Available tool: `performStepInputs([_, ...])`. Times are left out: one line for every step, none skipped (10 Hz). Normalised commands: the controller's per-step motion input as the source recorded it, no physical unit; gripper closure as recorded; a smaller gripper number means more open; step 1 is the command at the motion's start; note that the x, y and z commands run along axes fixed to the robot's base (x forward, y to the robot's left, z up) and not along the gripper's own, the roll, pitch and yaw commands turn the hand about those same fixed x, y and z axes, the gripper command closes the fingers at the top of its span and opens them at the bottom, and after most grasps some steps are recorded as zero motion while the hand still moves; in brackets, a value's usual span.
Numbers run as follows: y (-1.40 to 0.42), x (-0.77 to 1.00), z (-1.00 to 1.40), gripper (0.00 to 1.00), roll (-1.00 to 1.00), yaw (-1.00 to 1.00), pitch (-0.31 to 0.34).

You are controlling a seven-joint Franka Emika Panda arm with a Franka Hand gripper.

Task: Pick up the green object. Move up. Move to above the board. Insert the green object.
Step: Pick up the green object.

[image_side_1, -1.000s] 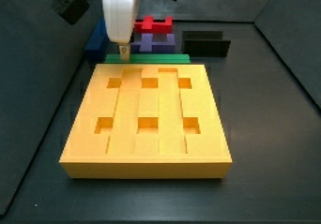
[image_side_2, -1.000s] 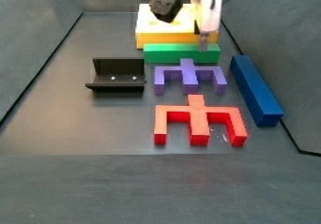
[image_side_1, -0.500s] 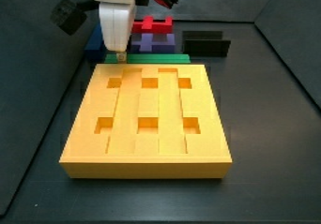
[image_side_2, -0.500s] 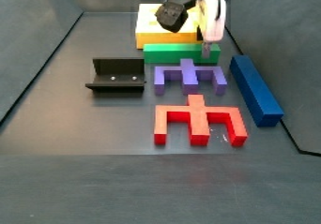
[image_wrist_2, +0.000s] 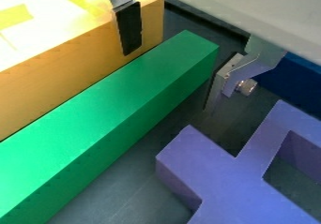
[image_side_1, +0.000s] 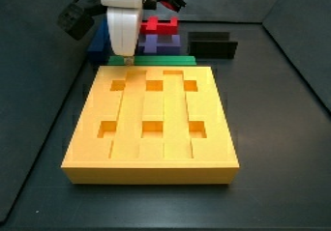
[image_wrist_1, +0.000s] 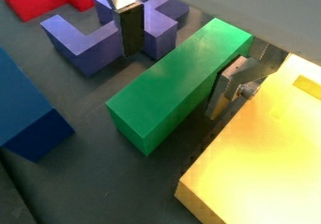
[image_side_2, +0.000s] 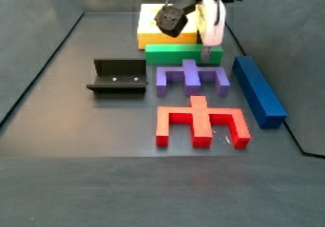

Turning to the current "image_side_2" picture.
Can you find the blue rectangular block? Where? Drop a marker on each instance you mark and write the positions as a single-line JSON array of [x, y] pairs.
[[266, 105]]

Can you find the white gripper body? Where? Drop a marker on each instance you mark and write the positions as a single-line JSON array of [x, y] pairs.
[[211, 15]]

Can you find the purple fork-shaped block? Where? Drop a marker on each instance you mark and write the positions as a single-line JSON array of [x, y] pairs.
[[192, 75]]

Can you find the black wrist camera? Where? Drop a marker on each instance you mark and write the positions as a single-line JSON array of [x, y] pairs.
[[172, 17]]

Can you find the black angle bracket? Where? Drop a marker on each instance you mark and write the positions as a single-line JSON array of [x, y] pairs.
[[120, 76]]

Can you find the green rectangular block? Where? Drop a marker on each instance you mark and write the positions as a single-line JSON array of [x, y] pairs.
[[171, 54]]

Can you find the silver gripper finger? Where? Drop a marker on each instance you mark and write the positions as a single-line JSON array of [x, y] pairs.
[[205, 54]]

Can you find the red fork-shaped block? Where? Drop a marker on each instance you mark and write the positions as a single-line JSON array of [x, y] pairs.
[[203, 117]]

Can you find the yellow slotted board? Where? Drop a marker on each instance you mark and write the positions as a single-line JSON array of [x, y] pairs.
[[150, 34]]

